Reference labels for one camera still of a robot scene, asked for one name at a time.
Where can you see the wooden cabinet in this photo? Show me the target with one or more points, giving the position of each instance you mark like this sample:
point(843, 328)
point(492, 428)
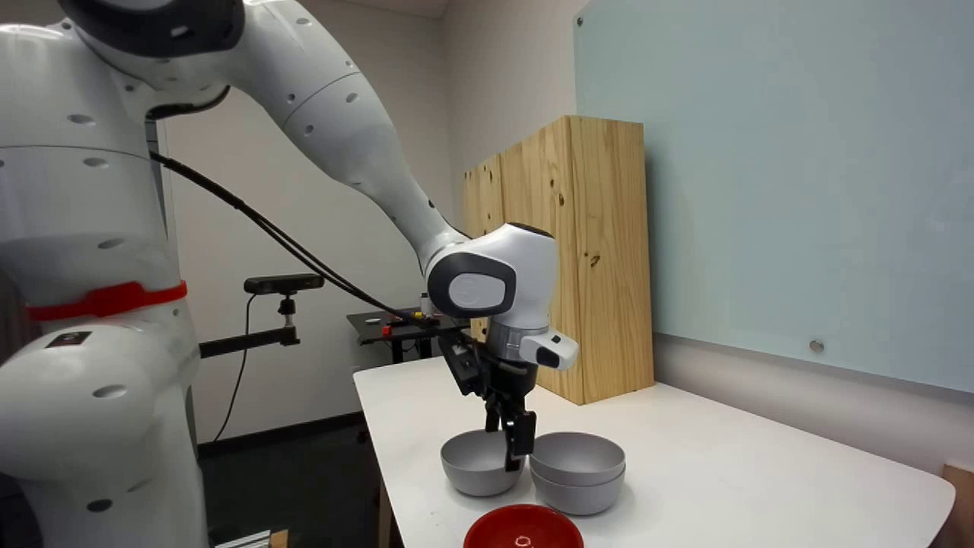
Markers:
point(601, 251)

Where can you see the grey bowl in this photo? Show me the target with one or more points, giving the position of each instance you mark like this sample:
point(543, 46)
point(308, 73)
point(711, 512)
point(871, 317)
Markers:
point(576, 459)
point(475, 466)
point(578, 498)

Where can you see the glass whiteboard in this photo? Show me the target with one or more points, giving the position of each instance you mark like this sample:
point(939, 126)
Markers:
point(799, 167)

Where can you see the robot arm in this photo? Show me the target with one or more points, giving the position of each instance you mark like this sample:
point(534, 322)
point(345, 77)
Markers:
point(84, 228)

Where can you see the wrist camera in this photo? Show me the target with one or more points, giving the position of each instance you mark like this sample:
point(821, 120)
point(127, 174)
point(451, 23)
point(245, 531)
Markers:
point(461, 367)

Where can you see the wooden board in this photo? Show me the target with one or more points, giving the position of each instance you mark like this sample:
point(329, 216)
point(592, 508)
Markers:
point(960, 506)

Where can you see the small white bottle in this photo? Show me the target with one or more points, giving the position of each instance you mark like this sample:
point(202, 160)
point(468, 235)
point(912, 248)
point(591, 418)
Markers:
point(427, 305)

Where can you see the red bowl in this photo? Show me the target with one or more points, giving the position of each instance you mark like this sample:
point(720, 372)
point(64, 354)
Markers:
point(521, 529)

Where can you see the black side table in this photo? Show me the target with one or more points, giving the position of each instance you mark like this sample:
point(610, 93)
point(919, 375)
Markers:
point(380, 326)

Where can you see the camera on mount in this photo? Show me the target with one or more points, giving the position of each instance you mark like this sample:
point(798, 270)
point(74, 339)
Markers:
point(283, 285)

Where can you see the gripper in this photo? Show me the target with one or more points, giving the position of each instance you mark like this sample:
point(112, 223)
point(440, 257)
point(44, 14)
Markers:
point(508, 380)

